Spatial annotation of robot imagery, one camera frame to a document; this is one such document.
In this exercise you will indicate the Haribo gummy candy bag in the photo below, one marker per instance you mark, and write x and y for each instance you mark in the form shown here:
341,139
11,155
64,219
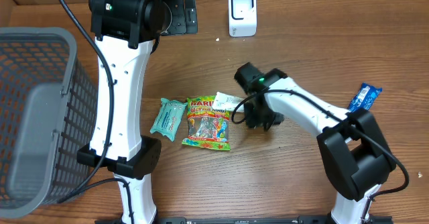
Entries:
207,127

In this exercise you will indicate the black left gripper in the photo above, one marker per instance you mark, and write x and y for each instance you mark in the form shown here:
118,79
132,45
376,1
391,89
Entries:
186,18

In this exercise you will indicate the white tube with gold cap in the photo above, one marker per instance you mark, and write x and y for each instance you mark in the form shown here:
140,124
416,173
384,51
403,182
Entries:
226,102

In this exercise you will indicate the grey plastic basket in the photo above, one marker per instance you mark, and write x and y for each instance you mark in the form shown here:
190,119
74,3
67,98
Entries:
48,110

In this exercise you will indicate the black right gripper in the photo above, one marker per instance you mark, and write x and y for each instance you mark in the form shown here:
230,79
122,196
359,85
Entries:
252,121

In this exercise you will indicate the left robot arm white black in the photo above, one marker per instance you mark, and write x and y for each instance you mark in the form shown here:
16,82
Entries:
126,33

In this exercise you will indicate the teal wet wipes pack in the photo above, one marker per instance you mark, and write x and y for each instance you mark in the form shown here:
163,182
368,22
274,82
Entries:
169,118

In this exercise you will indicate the blue snack wrapper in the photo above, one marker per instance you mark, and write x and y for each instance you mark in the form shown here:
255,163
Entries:
365,97

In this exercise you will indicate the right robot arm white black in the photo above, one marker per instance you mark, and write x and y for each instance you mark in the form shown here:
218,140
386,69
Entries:
356,157

